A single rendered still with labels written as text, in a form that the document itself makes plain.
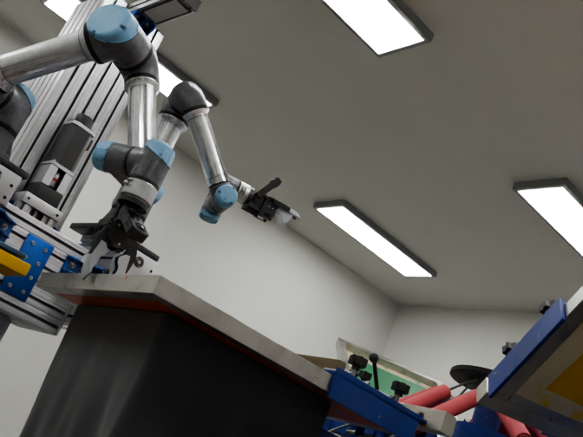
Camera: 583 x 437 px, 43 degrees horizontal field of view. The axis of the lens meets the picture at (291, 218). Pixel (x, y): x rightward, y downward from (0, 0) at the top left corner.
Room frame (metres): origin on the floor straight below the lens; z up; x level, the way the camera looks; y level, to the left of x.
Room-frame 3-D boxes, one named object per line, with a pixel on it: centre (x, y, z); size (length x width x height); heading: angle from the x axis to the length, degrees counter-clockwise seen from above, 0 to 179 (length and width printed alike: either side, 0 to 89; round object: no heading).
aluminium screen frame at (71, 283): (1.80, 0.02, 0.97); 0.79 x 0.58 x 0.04; 125
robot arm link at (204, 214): (2.50, 0.27, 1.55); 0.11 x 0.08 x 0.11; 15
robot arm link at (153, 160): (1.61, 0.35, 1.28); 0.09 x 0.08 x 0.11; 65
